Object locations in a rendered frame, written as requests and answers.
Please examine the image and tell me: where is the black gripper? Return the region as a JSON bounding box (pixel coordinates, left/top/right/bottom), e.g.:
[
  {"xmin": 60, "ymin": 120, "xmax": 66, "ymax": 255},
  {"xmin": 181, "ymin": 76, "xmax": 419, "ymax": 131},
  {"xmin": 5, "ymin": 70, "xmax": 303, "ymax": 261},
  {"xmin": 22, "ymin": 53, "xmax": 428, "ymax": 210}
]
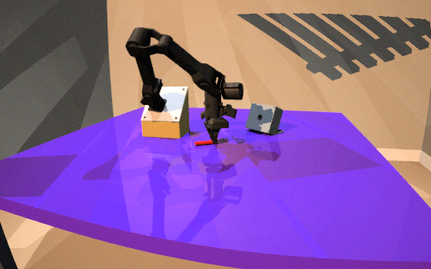
[{"xmin": 200, "ymin": 99, "xmax": 229, "ymax": 143}]

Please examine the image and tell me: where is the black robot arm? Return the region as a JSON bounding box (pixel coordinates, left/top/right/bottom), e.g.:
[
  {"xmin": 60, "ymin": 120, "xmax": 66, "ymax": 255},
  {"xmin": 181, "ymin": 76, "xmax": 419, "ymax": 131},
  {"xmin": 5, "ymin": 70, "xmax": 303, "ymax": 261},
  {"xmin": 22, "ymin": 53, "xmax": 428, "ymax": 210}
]
[{"xmin": 125, "ymin": 27, "xmax": 244, "ymax": 112}]

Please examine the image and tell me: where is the grey sloped panel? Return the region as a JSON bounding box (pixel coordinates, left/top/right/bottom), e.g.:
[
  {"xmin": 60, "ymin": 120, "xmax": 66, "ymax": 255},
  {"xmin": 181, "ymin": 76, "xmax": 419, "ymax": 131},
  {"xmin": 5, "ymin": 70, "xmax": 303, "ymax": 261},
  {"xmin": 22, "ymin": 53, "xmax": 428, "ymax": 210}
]
[{"xmin": 245, "ymin": 102, "xmax": 284, "ymax": 135}]

